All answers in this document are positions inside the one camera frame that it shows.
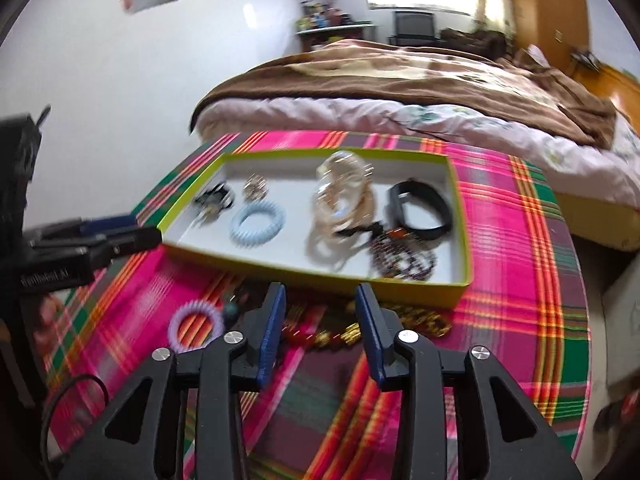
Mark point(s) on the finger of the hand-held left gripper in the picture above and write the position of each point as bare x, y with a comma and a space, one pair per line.
135, 242
110, 224

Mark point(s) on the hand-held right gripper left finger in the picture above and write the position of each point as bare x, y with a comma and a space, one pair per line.
270, 330

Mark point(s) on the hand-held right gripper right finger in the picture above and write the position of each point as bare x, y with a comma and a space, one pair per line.
372, 330

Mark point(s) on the yellow-green shallow cardboard box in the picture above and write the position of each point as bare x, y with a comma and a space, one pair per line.
280, 260

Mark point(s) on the black wristband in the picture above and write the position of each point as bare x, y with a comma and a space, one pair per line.
440, 210

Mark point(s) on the pink green plaid tablecloth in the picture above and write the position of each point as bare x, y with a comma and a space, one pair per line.
500, 260

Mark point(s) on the white floral quilt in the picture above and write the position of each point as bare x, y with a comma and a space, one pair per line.
300, 115

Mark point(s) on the yellow bed base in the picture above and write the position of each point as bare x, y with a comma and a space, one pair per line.
600, 225

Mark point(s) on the white drawer nightstand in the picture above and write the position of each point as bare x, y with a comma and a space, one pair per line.
625, 320

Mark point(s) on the brown fleece blanket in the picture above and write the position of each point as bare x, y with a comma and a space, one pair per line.
400, 70

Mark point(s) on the small desk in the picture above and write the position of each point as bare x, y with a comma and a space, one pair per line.
325, 30

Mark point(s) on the group of bottles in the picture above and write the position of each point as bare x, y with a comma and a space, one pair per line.
320, 17

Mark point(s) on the black office chair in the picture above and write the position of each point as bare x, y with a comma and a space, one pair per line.
412, 25

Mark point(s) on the dark sofa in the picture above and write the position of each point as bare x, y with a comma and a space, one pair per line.
470, 37

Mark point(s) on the white pillow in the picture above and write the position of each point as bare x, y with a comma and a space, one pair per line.
534, 56

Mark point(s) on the wooden headboard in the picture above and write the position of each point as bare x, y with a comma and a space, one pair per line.
620, 85

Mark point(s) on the wooden wardrobe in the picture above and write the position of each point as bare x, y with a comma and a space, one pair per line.
545, 10

